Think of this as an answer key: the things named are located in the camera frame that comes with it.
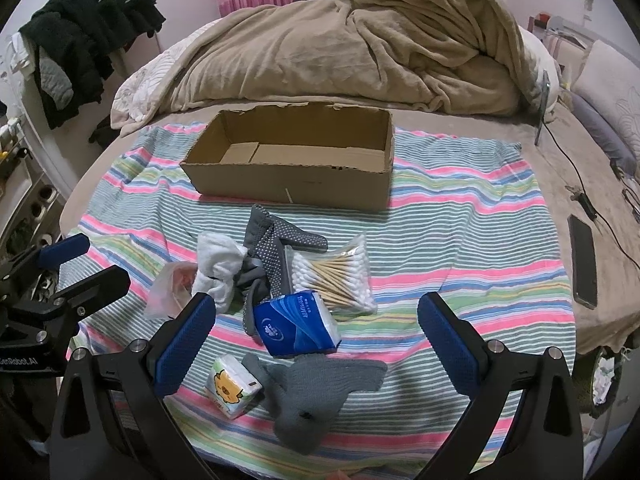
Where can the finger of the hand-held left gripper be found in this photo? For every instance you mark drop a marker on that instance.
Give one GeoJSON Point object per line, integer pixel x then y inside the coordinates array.
{"type": "Point", "coordinates": [95, 285]}
{"type": "Point", "coordinates": [65, 251]}

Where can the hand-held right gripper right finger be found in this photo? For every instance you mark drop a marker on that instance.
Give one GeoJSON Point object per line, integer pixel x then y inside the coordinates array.
{"type": "Point", "coordinates": [447, 342]}

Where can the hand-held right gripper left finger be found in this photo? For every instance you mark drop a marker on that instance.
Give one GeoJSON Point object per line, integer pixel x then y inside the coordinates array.
{"type": "Point", "coordinates": [186, 340]}

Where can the clear plastic bag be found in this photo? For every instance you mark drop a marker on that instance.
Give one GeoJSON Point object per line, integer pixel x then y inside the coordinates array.
{"type": "Point", "coordinates": [165, 290]}

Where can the small yellow-print tissue pack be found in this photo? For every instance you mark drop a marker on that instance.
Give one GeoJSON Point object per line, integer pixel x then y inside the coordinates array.
{"type": "Point", "coordinates": [230, 385]}

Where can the grey dotted sock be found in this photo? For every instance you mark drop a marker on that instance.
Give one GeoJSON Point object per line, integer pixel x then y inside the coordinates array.
{"type": "Point", "coordinates": [280, 240]}
{"type": "Point", "coordinates": [250, 305]}

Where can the white cloth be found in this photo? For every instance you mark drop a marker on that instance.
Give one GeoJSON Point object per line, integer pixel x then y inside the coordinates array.
{"type": "Point", "coordinates": [215, 260]}

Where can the blue tissue pack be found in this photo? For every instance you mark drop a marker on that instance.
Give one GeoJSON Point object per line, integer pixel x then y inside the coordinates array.
{"type": "Point", "coordinates": [295, 325]}

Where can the bag of cotton swabs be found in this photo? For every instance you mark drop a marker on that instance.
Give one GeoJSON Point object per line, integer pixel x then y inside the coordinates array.
{"type": "Point", "coordinates": [335, 275]}

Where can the grey knit glove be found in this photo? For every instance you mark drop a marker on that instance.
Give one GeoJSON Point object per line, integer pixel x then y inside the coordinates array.
{"type": "Point", "coordinates": [310, 390]}

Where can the cardboard box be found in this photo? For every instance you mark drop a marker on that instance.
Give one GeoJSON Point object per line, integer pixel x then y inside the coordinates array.
{"type": "Point", "coordinates": [300, 185]}

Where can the striped pastel towel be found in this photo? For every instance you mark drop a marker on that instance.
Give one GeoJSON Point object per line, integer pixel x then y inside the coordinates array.
{"type": "Point", "coordinates": [450, 220]}

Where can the black smartphone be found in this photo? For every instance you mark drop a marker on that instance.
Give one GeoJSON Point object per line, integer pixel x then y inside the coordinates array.
{"type": "Point", "coordinates": [582, 260]}

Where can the grey quilted garment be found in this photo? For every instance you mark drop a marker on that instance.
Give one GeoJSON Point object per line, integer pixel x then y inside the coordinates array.
{"type": "Point", "coordinates": [56, 80]}

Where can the white floral quilt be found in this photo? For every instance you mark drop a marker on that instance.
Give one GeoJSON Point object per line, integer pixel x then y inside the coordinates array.
{"type": "Point", "coordinates": [142, 87]}

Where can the taupe bedsheet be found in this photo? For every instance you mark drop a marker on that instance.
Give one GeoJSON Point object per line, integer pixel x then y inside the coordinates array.
{"type": "Point", "coordinates": [550, 180]}

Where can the black fleece clothes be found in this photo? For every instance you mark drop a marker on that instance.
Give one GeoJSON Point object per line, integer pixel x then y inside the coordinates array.
{"type": "Point", "coordinates": [90, 20]}

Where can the grey pillow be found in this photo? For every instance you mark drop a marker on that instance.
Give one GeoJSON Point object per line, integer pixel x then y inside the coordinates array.
{"type": "Point", "coordinates": [597, 127]}

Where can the white floral pillow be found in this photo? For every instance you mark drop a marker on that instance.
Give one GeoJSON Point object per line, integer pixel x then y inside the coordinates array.
{"type": "Point", "coordinates": [612, 90]}

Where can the beige fleece blanket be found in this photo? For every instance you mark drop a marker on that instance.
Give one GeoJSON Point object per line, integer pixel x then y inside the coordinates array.
{"type": "Point", "coordinates": [325, 50]}

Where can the bedside shelf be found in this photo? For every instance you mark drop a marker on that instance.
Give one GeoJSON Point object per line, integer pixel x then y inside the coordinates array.
{"type": "Point", "coordinates": [555, 27]}

